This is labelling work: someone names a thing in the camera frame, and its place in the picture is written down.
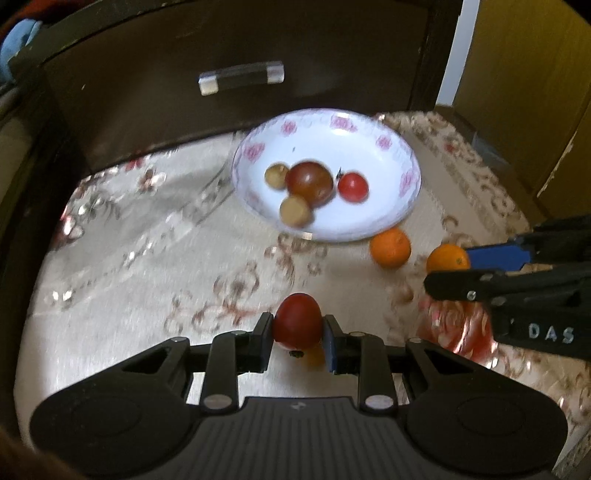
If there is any beige floral tablecloth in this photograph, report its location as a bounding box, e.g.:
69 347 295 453
18 111 591 462

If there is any clear drawer handle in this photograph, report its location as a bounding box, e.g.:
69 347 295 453
198 60 286 96

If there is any dark wooden nightstand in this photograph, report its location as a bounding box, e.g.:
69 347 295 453
9 0 465 178

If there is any dark bed frame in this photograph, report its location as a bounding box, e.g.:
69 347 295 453
0 83 84 352

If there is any small orange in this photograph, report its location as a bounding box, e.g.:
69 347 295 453
426 244 472 274
369 228 412 269
298 342 326 369

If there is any yellow wooden cabinet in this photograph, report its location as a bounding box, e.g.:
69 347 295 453
434 0 591 224

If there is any red tomato with calyx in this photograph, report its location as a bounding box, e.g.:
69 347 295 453
274 292 323 350

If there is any beige longan fruit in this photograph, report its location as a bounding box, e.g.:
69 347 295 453
264 163 290 189
280 195 313 227

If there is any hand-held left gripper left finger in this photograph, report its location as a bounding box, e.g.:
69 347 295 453
121 312 277 412

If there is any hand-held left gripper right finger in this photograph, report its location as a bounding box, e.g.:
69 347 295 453
323 315 477 412

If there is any large dark red tomato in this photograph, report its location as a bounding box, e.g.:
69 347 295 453
285 160 334 208

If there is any white floral plate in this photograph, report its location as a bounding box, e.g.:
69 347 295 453
231 107 423 243

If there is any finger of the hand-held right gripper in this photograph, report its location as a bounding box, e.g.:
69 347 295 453
423 269 591 319
464 215 591 274

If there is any small red tomato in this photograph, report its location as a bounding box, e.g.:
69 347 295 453
337 172 369 203

